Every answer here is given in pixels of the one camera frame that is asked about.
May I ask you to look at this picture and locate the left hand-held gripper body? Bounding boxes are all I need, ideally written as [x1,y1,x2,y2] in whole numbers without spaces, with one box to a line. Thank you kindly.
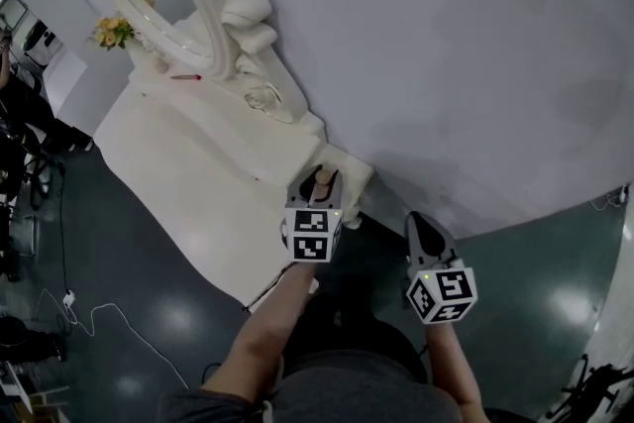
[280,196,345,264]

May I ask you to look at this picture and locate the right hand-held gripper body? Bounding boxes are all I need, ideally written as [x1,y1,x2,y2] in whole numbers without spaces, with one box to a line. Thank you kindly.
[404,252,478,325]

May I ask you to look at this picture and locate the person's right forearm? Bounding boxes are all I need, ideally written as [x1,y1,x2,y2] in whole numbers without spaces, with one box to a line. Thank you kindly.
[424,320,485,423]

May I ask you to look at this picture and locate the person's left forearm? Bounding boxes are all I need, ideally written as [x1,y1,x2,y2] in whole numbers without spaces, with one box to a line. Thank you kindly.
[200,261,321,408]

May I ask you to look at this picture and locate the white dressing table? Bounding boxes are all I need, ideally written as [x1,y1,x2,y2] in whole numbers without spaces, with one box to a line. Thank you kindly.
[92,62,375,309]

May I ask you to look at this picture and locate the person's dark trousers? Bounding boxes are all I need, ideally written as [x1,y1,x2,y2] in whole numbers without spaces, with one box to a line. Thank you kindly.
[284,289,429,383]

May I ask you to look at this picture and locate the person's grey shirt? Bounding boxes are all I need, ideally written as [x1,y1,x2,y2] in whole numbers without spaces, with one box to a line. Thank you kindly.
[158,350,463,423]

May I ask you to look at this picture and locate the black office chair base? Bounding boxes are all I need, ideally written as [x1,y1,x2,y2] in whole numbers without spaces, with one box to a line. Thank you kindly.
[544,354,634,422]

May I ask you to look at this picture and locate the yellow flower bouquet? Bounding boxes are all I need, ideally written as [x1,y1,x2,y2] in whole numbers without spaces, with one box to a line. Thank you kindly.
[88,16,136,51]

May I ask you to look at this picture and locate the white and black appliance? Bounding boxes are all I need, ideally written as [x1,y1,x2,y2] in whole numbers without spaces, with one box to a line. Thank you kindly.
[22,19,65,66]

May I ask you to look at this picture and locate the black bag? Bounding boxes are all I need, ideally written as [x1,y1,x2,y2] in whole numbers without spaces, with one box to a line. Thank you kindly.
[0,315,68,364]

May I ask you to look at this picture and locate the thin black cable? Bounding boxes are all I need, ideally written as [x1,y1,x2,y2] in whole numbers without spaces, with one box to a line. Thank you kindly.
[241,261,296,313]

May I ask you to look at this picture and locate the white wall cable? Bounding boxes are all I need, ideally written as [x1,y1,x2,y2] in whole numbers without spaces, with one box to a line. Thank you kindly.
[587,185,631,212]

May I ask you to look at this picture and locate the oval mirror ornate white frame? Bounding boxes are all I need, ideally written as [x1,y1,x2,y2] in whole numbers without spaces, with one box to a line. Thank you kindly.
[58,0,328,138]

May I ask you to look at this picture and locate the white floor cable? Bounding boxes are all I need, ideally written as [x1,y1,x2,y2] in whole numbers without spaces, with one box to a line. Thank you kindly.
[38,286,190,390]

